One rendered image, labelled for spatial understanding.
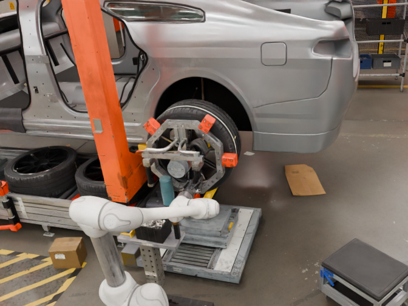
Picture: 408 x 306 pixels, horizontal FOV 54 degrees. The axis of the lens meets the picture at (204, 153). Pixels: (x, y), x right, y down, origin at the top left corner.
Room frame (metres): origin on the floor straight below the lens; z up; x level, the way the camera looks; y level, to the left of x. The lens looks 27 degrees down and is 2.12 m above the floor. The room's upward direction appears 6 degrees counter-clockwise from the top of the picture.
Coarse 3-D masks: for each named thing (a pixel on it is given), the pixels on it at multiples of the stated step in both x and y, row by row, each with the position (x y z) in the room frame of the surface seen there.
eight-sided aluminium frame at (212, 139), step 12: (168, 120) 2.53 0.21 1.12; (180, 120) 2.51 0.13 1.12; (192, 120) 2.49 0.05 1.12; (156, 132) 2.53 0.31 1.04; (204, 132) 2.40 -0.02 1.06; (216, 144) 2.37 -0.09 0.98; (216, 156) 2.38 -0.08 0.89; (156, 168) 2.56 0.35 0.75; (216, 180) 2.38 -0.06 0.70; (204, 192) 2.42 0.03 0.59
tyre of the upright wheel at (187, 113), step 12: (168, 108) 2.74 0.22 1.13; (180, 108) 2.58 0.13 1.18; (192, 108) 2.57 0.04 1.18; (204, 108) 2.59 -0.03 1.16; (216, 108) 2.65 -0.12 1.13; (156, 120) 2.62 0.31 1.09; (216, 120) 2.50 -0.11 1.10; (228, 120) 2.60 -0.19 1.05; (216, 132) 2.46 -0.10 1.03; (228, 132) 2.49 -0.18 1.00; (228, 144) 2.43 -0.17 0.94; (240, 144) 2.62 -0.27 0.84; (228, 168) 2.44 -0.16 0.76
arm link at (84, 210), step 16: (80, 208) 1.51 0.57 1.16; (96, 208) 1.48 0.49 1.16; (80, 224) 1.50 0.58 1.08; (96, 224) 1.45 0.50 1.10; (96, 240) 1.51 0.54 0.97; (112, 240) 1.56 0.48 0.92; (112, 256) 1.54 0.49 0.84; (112, 272) 1.55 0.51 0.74; (112, 288) 1.56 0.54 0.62; (128, 288) 1.57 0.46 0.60; (112, 304) 1.56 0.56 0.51; (128, 304) 1.53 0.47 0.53
